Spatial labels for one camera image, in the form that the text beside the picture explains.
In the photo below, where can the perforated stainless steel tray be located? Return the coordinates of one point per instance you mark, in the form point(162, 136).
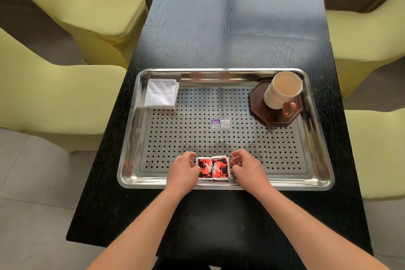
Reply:
point(189, 127)

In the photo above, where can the person's right hand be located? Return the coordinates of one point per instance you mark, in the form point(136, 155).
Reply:
point(250, 173)

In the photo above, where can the brown octagonal coaster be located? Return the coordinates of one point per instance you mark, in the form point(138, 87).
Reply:
point(272, 116)

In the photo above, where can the person's left thumb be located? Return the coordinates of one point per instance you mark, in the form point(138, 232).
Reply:
point(196, 173)

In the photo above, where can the person's left forearm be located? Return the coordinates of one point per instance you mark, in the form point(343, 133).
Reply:
point(142, 231)

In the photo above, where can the person's right thumb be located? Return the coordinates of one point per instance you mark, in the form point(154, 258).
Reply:
point(236, 171)

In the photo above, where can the white folded napkin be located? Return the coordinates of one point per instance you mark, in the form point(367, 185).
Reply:
point(160, 94)

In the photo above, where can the blue white sticker label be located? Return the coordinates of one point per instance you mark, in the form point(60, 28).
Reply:
point(220, 123)

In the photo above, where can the person's right forearm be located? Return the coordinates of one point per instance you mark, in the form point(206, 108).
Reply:
point(303, 231)

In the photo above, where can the person's left hand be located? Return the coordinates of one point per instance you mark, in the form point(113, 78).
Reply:
point(182, 175)

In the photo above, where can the red black patterned packet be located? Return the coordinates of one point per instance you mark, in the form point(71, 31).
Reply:
point(205, 168)
point(220, 168)

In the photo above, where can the yellow-green covered chair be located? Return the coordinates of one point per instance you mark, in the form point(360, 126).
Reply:
point(47, 95)
point(91, 10)
point(379, 152)
point(367, 38)

